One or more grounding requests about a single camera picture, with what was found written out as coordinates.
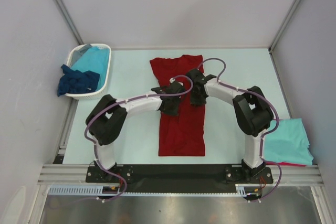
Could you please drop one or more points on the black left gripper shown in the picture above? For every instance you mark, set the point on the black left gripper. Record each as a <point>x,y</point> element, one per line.
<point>174,112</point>

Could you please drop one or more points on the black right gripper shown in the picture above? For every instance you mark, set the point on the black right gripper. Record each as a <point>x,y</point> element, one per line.
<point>195,101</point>

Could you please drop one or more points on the red t shirt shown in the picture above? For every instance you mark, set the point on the red t shirt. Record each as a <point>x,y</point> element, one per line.
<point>180,135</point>

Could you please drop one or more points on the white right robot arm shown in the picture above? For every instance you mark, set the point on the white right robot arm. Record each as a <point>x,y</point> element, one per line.
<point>253,113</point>

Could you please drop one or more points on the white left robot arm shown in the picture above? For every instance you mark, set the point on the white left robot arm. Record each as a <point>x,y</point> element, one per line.
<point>106,120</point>

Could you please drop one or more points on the white laundry basket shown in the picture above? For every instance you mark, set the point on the white laundry basket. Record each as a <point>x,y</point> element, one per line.
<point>98,93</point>

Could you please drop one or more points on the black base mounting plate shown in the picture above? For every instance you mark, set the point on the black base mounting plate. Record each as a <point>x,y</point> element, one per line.
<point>178,175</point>

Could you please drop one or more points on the turquoise t shirt in basket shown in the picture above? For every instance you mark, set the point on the turquoise t shirt in basket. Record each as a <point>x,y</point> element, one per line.
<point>95,59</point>

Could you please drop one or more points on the pink folded t shirt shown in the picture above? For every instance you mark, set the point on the pink folded t shirt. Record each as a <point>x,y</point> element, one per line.
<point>291,164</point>

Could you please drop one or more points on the navy blue t shirt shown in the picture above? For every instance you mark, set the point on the navy blue t shirt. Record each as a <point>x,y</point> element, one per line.
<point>77,82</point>

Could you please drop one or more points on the light blue folded t shirt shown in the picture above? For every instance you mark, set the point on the light blue folded t shirt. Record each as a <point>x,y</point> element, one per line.
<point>288,143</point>

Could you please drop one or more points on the grey t shirt in basket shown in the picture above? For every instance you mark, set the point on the grey t shirt in basket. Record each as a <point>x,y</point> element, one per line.
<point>78,53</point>

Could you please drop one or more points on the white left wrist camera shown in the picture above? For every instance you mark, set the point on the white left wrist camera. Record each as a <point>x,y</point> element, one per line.
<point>173,79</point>

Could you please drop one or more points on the white slotted cable duct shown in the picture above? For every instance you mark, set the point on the white slotted cable duct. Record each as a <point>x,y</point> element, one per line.
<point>234,190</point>

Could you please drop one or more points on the aluminium frame rail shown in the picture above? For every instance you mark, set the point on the aluminium frame rail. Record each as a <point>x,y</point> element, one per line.
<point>76,174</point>

